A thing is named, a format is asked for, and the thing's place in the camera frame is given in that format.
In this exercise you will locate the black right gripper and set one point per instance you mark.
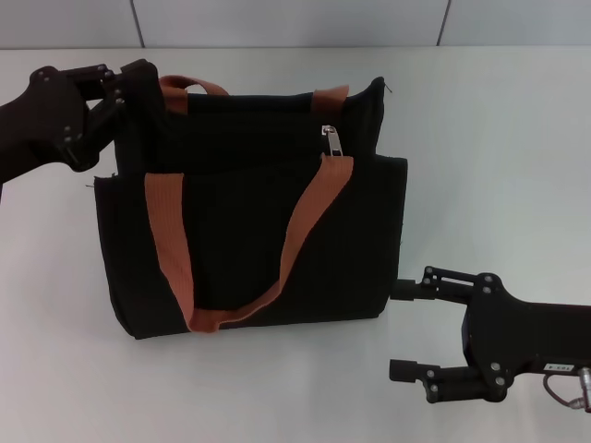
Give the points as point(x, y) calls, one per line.
point(517, 332)

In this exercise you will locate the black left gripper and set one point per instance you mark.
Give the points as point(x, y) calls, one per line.
point(32, 124)

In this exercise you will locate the silver zipper pull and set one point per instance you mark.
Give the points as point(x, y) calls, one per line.
point(333, 140)

